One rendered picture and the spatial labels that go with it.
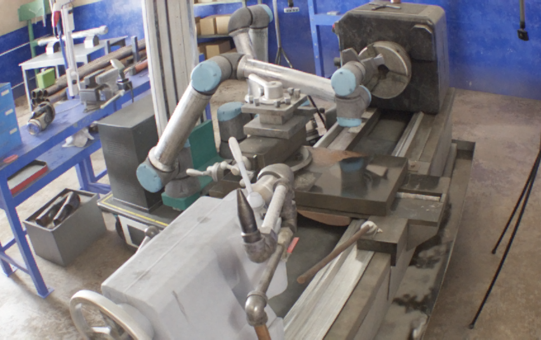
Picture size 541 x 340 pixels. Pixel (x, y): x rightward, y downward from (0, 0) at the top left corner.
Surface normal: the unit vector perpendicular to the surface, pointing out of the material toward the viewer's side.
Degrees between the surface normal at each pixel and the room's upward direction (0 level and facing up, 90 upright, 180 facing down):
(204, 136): 90
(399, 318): 0
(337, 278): 0
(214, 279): 76
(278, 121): 90
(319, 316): 0
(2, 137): 90
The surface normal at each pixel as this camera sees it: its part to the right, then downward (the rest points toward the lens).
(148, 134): 0.84, 0.15
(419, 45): -0.45, 0.42
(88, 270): -0.11, -0.90
